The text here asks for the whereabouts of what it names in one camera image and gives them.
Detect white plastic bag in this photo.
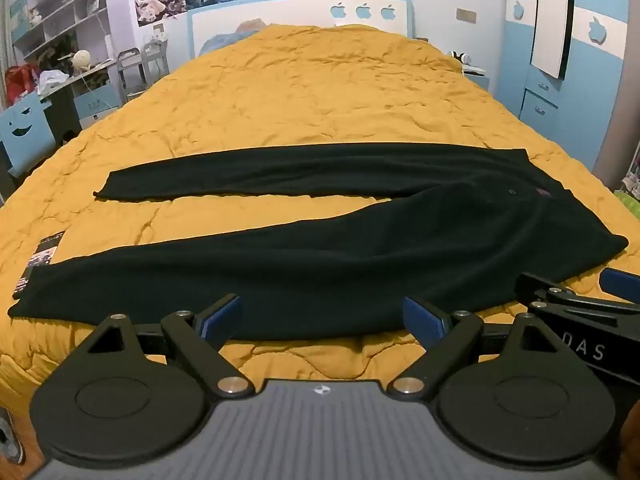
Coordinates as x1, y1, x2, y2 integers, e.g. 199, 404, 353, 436
39, 70, 69, 93

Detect black pants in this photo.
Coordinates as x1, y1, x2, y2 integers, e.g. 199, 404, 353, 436
7, 142, 630, 342

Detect white and blue headboard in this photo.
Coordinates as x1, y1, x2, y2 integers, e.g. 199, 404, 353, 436
186, 0, 416, 58

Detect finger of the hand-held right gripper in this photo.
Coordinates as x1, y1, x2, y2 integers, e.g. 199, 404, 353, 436
600, 268, 640, 306
514, 272, 640, 322

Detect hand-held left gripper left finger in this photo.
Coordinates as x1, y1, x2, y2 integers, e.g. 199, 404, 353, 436
75, 294, 253, 399

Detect white nightstand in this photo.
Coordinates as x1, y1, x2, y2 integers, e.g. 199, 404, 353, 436
462, 65, 494, 92

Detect blue pillow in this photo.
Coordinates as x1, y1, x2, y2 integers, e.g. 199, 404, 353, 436
200, 19, 267, 56

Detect dark printed booklet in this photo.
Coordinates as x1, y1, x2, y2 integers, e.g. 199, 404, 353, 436
12, 231, 67, 301

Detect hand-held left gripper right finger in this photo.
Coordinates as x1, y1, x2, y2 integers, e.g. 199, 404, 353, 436
385, 296, 559, 401

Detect red bag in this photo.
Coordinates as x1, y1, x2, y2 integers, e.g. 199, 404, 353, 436
4, 64, 39, 106

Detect white and blue shelf unit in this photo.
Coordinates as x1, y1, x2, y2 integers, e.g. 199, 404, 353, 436
7, 0, 114, 69

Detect grey and blue desk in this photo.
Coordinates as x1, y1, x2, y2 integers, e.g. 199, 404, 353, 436
37, 57, 124, 131

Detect blue smiley face chair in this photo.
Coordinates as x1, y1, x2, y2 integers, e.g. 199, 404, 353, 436
0, 92, 56, 179

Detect grey chair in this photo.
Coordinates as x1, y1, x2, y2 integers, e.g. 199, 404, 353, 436
117, 47, 146, 101
142, 40, 171, 82

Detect yellow quilted bed blanket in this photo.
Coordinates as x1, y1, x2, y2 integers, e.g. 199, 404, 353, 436
0, 24, 640, 441

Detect blue and white wardrobe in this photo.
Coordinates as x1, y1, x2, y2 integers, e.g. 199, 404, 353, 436
502, 0, 640, 174

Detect black framed white panel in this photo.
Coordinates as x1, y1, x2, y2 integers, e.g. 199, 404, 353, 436
530, 0, 575, 81

